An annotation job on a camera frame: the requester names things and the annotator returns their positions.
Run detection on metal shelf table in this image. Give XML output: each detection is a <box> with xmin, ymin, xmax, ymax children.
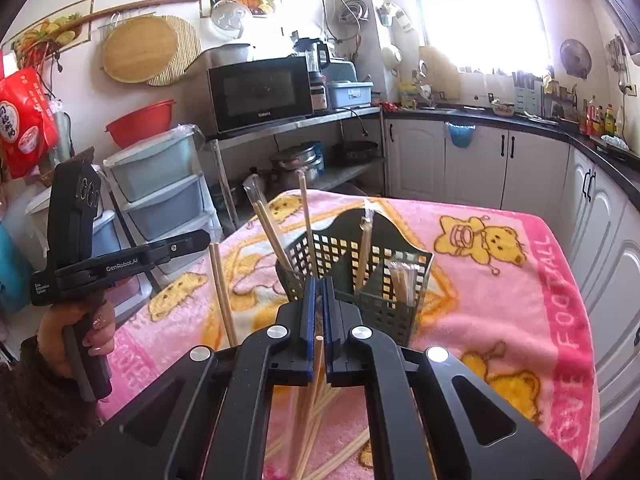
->
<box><xmin>204</xmin><ymin>104</ymin><xmax>389</xmax><ymax>232</ymax></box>

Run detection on long wooden rolling pin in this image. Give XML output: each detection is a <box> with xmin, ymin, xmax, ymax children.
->
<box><xmin>54</xmin><ymin>0</ymin><xmax>206</xmax><ymax>47</ymax></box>

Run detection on blue hanging bin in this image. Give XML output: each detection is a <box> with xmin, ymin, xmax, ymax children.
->
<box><xmin>446</xmin><ymin>120</ymin><xmax>475</xmax><ymax>150</ymax></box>

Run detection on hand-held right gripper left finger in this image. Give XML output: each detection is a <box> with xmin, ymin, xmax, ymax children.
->
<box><xmin>60</xmin><ymin>277</ymin><xmax>318</xmax><ymax>480</ymax></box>

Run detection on grey plastic box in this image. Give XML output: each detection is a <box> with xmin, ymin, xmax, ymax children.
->
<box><xmin>327</xmin><ymin>79</ymin><xmax>375</xmax><ymax>110</ymax></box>

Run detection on black microwave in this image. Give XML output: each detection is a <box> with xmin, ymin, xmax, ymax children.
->
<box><xmin>206</xmin><ymin>55</ymin><xmax>315</xmax><ymax>135</ymax></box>

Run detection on teal knife block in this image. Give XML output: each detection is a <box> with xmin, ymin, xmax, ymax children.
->
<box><xmin>513</xmin><ymin>72</ymin><xmax>544</xmax><ymax>114</ymax></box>

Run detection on hanging small utensils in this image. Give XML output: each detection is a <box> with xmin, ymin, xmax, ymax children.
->
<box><xmin>607</xmin><ymin>37</ymin><xmax>632</xmax><ymax>94</ymax></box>

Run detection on white lower cabinets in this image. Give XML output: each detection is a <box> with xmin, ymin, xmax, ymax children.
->
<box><xmin>382</xmin><ymin>114</ymin><xmax>640</xmax><ymax>463</ymax></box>

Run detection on round bamboo mat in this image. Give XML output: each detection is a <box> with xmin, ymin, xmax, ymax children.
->
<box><xmin>147</xmin><ymin>15</ymin><xmax>204</xmax><ymax>87</ymax></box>

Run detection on kitchen window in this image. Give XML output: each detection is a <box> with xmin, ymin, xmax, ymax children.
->
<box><xmin>404</xmin><ymin>0</ymin><xmax>557</xmax><ymax>75</ymax></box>

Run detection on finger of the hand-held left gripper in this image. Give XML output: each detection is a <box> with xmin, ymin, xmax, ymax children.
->
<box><xmin>133</xmin><ymin>229</ymin><xmax>212</xmax><ymax>274</ymax></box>

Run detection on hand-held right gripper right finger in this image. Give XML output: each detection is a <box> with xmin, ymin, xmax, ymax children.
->
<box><xmin>323</xmin><ymin>277</ymin><xmax>582</xmax><ymax>480</ymax></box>

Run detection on red snack bag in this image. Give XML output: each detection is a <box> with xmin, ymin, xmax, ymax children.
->
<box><xmin>0</xmin><ymin>68</ymin><xmax>60</xmax><ymax>180</ymax></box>

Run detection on wall utensil holder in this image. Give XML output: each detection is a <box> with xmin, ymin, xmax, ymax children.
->
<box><xmin>377</xmin><ymin>2</ymin><xmax>416</xmax><ymax>31</ymax></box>

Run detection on green plastic utensil basket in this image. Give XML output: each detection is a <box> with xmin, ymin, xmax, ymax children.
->
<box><xmin>275</xmin><ymin>207</ymin><xmax>435</xmax><ymax>349</ymax></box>

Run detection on person's left hand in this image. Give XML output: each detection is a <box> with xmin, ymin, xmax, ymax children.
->
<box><xmin>37</xmin><ymin>302</ymin><xmax>118</xmax><ymax>379</ymax></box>

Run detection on black range hood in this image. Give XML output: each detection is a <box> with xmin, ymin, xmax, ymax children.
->
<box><xmin>569</xmin><ymin>0</ymin><xmax>640</xmax><ymax>57</ymax></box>

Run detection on coiled hose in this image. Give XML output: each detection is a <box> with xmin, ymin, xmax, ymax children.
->
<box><xmin>337</xmin><ymin>0</ymin><xmax>370</xmax><ymax>25</ymax></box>

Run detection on set of chopsticks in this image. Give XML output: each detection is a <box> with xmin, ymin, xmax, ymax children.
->
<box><xmin>242</xmin><ymin>173</ymin><xmax>419</xmax><ymax>480</ymax></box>

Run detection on dark wall fan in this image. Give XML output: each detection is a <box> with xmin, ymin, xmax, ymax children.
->
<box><xmin>559</xmin><ymin>38</ymin><xmax>593</xmax><ymax>80</ymax></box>

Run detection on row of oil bottles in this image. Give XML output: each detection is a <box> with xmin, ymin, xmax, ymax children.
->
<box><xmin>579</xmin><ymin>94</ymin><xmax>626</xmax><ymax>139</ymax></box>

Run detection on metal pot with lid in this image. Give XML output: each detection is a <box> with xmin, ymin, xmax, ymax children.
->
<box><xmin>192</xmin><ymin>43</ymin><xmax>256</xmax><ymax>69</ymax></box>

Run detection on black kitchen counter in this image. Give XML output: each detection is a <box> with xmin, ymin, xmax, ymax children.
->
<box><xmin>382</xmin><ymin>102</ymin><xmax>640</xmax><ymax>197</ymax></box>

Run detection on person's left forearm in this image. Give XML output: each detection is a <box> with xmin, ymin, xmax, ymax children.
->
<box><xmin>0</xmin><ymin>335</ymin><xmax>104</xmax><ymax>467</ymax></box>

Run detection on black blender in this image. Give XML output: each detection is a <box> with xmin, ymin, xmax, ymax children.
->
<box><xmin>292</xmin><ymin>37</ymin><xmax>331</xmax><ymax>111</ymax></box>

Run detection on red plastic basin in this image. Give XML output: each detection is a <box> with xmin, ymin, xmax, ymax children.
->
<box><xmin>104</xmin><ymin>98</ymin><xmax>177</xmax><ymax>150</ymax></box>

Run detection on pink printed blanket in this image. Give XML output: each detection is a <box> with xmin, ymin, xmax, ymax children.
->
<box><xmin>99</xmin><ymin>187</ymin><xmax>602</xmax><ymax>480</ymax></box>

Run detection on round wooden board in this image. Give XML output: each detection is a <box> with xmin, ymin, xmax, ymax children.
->
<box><xmin>102</xmin><ymin>15</ymin><xmax>180</xmax><ymax>85</ymax></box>

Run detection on chopstick pair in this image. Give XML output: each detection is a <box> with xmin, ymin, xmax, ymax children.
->
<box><xmin>292</xmin><ymin>169</ymin><xmax>327</xmax><ymax>480</ymax></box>
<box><xmin>209</xmin><ymin>242</ymin><xmax>239</xmax><ymax>350</ymax></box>

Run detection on beige plastic container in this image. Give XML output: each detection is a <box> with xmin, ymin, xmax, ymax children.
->
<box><xmin>418</xmin><ymin>45</ymin><xmax>462</xmax><ymax>101</ymax></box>

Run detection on stacked metal pots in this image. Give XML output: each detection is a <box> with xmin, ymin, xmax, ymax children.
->
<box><xmin>269</xmin><ymin>142</ymin><xmax>326</xmax><ymax>186</ymax></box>

